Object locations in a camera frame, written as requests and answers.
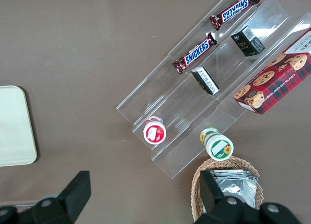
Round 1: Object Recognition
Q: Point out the small black carton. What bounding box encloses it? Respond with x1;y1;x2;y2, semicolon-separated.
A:
190;66;220;96
230;25;266;57

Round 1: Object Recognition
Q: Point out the red strawberry yoghurt cup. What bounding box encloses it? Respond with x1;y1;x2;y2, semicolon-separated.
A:
142;115;167;145

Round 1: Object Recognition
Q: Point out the green sunflower yoghurt cup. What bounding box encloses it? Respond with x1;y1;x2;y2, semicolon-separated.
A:
199;127;234;161

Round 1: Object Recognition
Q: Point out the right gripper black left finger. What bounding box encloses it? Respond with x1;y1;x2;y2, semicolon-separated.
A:
33;170;92;224

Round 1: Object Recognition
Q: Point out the silver foil pouch stack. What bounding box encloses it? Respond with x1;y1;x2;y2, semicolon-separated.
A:
209;169;258;210

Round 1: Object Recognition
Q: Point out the red tartan cookie box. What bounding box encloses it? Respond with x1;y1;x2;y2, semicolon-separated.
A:
232;27;311;116

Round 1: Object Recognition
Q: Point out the light oval wicker basket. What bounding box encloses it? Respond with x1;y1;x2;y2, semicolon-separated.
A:
190;155;264;224

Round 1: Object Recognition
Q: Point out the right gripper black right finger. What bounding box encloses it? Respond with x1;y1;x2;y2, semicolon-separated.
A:
198;170;251;224

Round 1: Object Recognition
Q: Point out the Snickers chocolate bar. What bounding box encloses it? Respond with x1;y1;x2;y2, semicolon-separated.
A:
172;32;218;75
209;0;261;32

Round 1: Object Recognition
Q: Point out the beige plastic tray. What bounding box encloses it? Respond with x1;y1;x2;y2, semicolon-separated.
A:
0;85;38;167

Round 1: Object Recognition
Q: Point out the clear acrylic stepped shelf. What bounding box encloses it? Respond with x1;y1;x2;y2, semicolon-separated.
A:
167;0;311;119
115;54;238;179

